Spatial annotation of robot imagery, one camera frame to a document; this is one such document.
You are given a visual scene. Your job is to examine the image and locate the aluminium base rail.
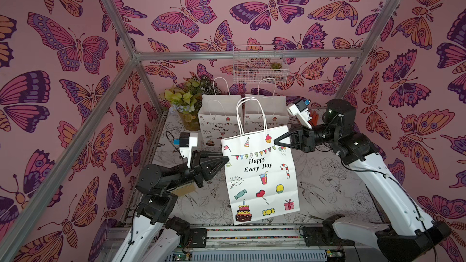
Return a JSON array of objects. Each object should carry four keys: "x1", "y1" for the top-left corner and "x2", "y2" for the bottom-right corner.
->
[{"x1": 98, "y1": 223, "x2": 383, "y2": 262}]

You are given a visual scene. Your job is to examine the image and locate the back right white paper bag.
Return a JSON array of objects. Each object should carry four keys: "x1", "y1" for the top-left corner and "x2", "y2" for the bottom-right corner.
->
[{"x1": 243, "y1": 78, "x2": 289, "y2": 133}]

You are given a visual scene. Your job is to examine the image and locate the white wire wall basket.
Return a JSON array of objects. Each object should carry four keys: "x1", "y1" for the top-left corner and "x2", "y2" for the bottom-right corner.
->
[{"x1": 231, "y1": 50, "x2": 289, "y2": 85}]

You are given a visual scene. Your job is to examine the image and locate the white paper gift bag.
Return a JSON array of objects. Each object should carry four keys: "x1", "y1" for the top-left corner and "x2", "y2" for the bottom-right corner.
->
[{"x1": 222, "y1": 118, "x2": 300, "y2": 225}]

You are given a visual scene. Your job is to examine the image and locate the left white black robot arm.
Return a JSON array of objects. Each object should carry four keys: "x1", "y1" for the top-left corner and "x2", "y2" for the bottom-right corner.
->
[{"x1": 113, "y1": 150, "x2": 229, "y2": 262}]

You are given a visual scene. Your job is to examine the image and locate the back left white paper bag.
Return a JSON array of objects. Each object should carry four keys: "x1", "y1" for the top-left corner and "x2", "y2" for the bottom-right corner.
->
[{"x1": 198, "y1": 77, "x2": 242, "y2": 152}]

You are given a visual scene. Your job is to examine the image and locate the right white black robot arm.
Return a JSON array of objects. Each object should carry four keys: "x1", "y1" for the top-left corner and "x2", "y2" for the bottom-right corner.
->
[{"x1": 274, "y1": 99, "x2": 451, "y2": 262}]

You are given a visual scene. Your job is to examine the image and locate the small plant in basket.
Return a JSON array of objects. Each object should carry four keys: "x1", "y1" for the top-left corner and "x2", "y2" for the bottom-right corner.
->
[{"x1": 270, "y1": 62, "x2": 282, "y2": 70}]

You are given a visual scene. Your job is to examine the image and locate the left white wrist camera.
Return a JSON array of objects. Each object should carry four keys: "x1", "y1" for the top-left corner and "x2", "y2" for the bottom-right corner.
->
[{"x1": 173, "y1": 132, "x2": 199, "y2": 169}]

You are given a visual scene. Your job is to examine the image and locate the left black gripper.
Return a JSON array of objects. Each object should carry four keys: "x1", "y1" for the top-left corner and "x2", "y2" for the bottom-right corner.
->
[{"x1": 163, "y1": 153, "x2": 226, "y2": 194}]

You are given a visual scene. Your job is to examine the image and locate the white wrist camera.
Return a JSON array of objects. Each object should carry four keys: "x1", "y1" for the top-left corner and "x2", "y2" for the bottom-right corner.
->
[
  {"x1": 173, "y1": 132, "x2": 199, "y2": 169},
  {"x1": 287, "y1": 99, "x2": 313, "y2": 129}
]

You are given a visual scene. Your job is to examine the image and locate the potted green leafy plant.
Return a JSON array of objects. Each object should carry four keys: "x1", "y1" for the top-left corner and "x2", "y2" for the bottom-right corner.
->
[{"x1": 163, "y1": 77, "x2": 216, "y2": 131}]

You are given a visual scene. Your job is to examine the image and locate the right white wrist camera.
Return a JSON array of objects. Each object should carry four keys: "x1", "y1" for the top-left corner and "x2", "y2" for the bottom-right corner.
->
[{"x1": 287, "y1": 99, "x2": 313, "y2": 129}]

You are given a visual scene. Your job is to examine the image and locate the red rubber glove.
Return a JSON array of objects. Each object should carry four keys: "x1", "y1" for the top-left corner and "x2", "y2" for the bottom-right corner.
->
[{"x1": 309, "y1": 110, "x2": 319, "y2": 127}]

